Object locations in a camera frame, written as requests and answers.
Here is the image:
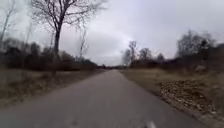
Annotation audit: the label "group of bare trees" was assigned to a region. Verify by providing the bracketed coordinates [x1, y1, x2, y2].
[121, 40, 166, 70]

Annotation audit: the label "grey asphalt path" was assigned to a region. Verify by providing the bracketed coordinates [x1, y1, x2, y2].
[0, 69, 214, 128]

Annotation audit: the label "large bare tree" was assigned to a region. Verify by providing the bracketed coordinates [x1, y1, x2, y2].
[28, 0, 106, 73]

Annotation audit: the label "brown grass verge with leaves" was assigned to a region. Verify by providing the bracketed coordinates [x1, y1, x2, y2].
[118, 68, 224, 128]

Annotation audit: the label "robot's own part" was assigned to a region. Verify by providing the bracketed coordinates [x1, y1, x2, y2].
[145, 121, 158, 128]

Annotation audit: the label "dark row of bushes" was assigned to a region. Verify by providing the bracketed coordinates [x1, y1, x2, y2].
[0, 38, 108, 72]

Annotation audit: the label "dark bushes and trees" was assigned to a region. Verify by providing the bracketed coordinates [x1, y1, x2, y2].
[159, 29, 224, 72]

